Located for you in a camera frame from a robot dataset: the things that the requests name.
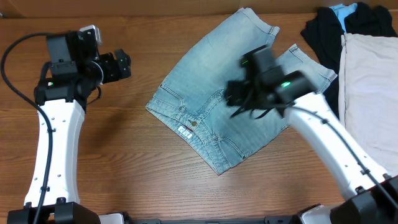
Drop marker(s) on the beige cloth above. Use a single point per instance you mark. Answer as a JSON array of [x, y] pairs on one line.
[[367, 100]]

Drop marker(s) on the light blue shirt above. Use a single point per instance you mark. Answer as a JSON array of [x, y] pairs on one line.
[[341, 12]]

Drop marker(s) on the black garment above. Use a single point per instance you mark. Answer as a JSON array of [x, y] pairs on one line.
[[323, 33]]

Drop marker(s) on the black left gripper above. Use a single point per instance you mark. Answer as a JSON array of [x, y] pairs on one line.
[[121, 64]]

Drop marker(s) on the light blue denim shorts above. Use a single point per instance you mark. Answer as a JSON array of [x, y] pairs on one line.
[[190, 100]]

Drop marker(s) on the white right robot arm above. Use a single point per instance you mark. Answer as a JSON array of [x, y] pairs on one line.
[[369, 192]]

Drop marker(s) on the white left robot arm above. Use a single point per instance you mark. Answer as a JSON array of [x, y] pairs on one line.
[[75, 70]]

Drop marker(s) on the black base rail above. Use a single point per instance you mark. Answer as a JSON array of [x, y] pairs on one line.
[[202, 220]]

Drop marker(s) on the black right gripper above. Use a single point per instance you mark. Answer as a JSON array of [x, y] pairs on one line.
[[238, 96]]

